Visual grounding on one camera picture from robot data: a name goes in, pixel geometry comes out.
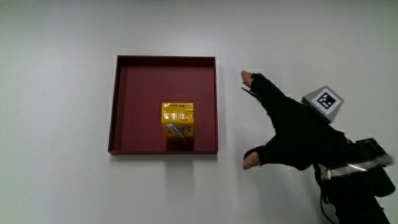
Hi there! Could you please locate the person's right hand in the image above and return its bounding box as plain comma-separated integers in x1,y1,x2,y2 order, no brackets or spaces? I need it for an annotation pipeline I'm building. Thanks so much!
241,70,353,171

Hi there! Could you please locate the yellow ice redtea carton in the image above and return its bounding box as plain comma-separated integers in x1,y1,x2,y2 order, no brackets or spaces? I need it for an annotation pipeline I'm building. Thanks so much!
160,102,195,143

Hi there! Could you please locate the person's right forearm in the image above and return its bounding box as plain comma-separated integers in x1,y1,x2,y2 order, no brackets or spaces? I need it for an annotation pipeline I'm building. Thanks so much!
313,138,396,224

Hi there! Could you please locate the dark red square tray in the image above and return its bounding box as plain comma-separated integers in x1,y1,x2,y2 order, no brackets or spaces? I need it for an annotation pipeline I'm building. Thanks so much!
108,55,219,156

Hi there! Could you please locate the black cable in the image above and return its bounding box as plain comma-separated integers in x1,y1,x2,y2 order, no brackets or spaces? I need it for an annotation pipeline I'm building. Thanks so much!
320,190,338,224

